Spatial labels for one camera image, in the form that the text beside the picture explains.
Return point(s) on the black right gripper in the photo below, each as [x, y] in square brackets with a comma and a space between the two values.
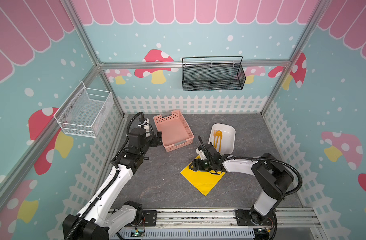
[197, 164]

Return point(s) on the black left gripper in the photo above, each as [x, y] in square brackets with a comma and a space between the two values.
[155, 143]

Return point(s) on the yellow plastic fork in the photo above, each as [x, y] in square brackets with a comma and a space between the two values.
[215, 138]

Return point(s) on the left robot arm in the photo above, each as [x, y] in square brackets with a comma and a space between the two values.
[93, 221]

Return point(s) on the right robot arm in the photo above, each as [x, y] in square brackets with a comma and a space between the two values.
[277, 179]

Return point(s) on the yellow paper napkin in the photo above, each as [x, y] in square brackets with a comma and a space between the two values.
[204, 182]

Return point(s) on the pink perforated basket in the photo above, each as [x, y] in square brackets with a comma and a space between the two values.
[176, 132]

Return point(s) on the white plastic tray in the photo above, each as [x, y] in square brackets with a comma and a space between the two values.
[228, 140]

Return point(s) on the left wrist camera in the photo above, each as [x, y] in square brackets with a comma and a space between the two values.
[144, 123]

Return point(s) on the white wire wall basket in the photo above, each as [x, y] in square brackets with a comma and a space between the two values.
[84, 112]

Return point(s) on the black wire wall basket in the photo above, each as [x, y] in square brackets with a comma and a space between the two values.
[219, 73]

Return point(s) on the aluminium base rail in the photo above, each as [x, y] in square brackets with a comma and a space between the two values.
[212, 224]

